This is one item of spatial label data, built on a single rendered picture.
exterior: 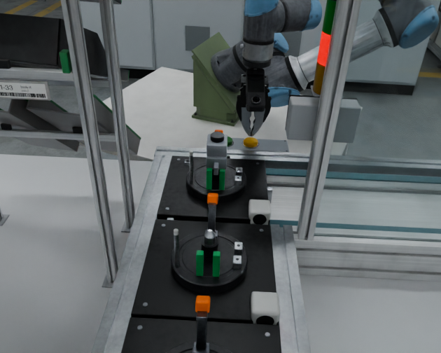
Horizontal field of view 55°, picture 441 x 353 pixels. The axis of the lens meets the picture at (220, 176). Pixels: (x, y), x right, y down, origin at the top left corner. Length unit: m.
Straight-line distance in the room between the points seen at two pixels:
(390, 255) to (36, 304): 0.72
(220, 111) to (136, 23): 2.67
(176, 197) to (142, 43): 3.24
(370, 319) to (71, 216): 0.72
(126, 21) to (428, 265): 3.51
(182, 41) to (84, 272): 3.25
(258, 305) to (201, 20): 3.42
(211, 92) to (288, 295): 0.87
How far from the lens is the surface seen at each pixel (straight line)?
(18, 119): 0.93
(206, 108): 1.51
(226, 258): 0.79
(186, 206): 0.93
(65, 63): 0.68
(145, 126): 1.50
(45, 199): 1.20
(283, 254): 0.86
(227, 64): 1.46
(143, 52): 4.14
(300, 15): 1.10
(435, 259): 1.00
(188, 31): 4.00
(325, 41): 0.73
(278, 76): 1.34
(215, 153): 0.92
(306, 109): 0.76
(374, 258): 0.96
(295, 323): 0.75
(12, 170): 1.35
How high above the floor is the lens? 1.55
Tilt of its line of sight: 34 degrees down
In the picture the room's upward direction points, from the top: 2 degrees clockwise
